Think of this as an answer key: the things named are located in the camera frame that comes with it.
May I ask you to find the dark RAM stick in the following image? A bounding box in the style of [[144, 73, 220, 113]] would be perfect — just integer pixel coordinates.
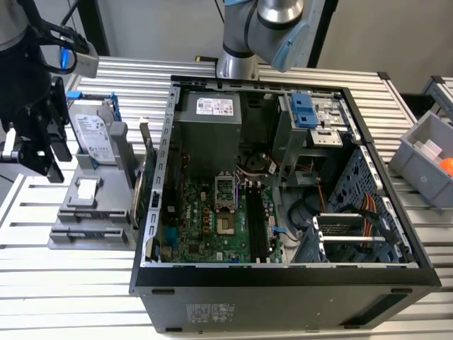
[[51, 229, 125, 239], [59, 210, 127, 218]]

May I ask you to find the black RAM slot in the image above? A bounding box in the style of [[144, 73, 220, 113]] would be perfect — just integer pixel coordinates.
[[254, 181, 272, 264], [246, 181, 263, 264]]

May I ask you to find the silver hard disk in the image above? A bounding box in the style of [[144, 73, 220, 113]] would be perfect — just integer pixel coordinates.
[[67, 101, 118, 166]]

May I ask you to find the blue disk carrier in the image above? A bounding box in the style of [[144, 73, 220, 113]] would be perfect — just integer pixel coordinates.
[[65, 90, 121, 169]]

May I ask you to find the silver CPU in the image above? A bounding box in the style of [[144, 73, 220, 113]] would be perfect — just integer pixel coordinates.
[[76, 179, 97, 199]]

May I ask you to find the grey parts rack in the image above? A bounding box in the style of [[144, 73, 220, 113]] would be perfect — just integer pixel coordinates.
[[47, 122, 149, 251]]

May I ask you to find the green black graphics card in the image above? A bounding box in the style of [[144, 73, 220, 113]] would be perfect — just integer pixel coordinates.
[[130, 116, 157, 227]]

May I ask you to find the grey power supply unit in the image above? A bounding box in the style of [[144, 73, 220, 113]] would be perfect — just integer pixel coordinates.
[[176, 90, 243, 178]]

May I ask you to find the green motherboard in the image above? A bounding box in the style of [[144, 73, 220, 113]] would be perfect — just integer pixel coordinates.
[[161, 173, 284, 264]]

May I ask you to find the metal socket cover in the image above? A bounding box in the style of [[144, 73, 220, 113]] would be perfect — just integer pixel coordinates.
[[214, 171, 237, 212]]

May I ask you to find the CPU socket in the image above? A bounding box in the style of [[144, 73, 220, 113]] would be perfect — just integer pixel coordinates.
[[216, 210, 237, 237]]

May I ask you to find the black cooler fan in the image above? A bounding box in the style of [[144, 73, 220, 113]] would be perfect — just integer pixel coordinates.
[[240, 150, 273, 176]]

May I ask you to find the blue plastic drive latch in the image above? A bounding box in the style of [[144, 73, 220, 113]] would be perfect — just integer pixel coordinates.
[[289, 91, 316, 129]]

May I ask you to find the silver metal drive cage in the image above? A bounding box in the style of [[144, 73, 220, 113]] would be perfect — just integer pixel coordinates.
[[275, 90, 355, 187]]

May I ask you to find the black open PC case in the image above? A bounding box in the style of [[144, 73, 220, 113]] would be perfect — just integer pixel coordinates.
[[129, 74, 442, 334]]

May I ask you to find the metal disk bay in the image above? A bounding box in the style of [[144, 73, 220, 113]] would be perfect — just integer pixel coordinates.
[[313, 212, 387, 264]]

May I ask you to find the grey plastic bin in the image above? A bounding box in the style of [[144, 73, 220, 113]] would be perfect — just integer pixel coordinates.
[[389, 110, 453, 213]]

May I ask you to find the white block in bin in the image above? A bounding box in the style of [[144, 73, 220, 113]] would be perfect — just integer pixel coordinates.
[[413, 140, 443, 160]]

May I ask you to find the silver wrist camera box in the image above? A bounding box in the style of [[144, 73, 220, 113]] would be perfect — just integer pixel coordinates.
[[71, 41, 99, 79]]

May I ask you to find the black camera cable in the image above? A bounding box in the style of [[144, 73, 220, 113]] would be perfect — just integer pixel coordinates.
[[24, 0, 81, 76]]

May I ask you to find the black frame post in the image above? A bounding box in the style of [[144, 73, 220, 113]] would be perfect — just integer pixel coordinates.
[[79, 0, 110, 57], [307, 0, 339, 69]]

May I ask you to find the black looped wire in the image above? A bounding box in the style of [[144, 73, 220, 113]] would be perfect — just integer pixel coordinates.
[[288, 198, 319, 242]]

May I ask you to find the thin orange wire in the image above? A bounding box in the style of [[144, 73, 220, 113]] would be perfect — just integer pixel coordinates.
[[316, 178, 326, 213]]

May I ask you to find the orange yellow wire bundle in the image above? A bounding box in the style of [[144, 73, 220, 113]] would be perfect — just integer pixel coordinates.
[[360, 193, 378, 249]]

